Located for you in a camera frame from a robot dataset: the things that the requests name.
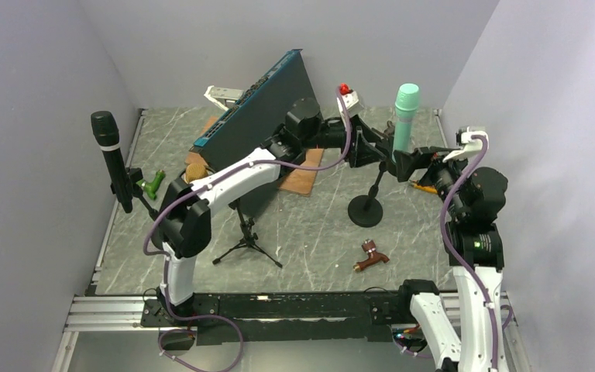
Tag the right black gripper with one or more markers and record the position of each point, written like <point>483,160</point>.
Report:
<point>432,156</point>

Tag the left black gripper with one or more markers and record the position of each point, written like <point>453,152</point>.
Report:
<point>362,138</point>

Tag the teal green microphone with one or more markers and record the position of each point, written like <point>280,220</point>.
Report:
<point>406,105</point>

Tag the black round base mic stand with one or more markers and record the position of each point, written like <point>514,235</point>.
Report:
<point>365,210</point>

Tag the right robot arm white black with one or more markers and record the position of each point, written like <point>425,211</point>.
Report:
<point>472,196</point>

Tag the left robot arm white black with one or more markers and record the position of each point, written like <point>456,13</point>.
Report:
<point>183,227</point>

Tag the gold microphone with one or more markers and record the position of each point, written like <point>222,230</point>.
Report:
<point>195,172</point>

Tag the black stand with black microphone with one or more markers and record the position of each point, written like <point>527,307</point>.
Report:
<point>138,187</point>

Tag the black microphone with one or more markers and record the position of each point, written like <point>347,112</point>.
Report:
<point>106,133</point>

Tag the yellow utility knife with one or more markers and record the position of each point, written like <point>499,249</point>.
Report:
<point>428,189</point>

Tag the wooden board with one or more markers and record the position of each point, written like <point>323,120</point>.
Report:
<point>300,174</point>

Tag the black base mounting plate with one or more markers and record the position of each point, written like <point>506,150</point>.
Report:
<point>285,316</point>

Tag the green plastic faucet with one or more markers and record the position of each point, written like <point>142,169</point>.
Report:
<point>150,188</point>

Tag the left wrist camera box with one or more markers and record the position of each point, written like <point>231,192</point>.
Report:
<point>351,99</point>

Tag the blue network switch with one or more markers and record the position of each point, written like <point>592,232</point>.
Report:
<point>257,114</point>

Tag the black tripod shock mount stand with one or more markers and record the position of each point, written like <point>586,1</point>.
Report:
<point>249,238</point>

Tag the white metal bracket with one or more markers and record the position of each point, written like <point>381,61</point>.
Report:
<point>223,98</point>

